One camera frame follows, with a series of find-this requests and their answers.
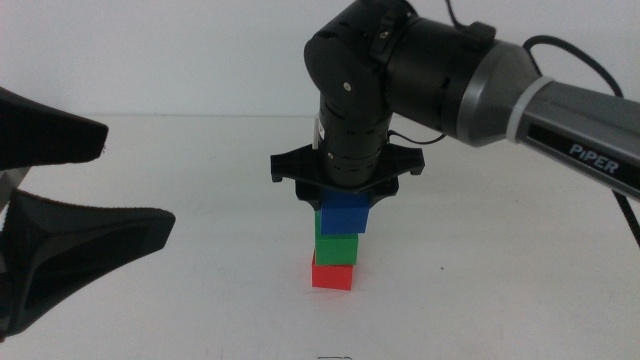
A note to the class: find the red cube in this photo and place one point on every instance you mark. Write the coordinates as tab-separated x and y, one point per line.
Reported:
331	278

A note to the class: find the blue cube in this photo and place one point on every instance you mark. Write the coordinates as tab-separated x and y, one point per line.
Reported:
345	217

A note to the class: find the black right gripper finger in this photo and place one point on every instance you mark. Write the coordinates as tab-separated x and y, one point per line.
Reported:
384	192
309	196

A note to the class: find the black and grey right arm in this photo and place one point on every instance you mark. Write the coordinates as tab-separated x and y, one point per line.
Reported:
450	75

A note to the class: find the green cube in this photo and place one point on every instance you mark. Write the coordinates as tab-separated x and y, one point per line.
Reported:
336	250

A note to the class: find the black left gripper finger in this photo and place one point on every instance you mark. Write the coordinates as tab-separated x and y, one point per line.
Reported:
75	250
45	132

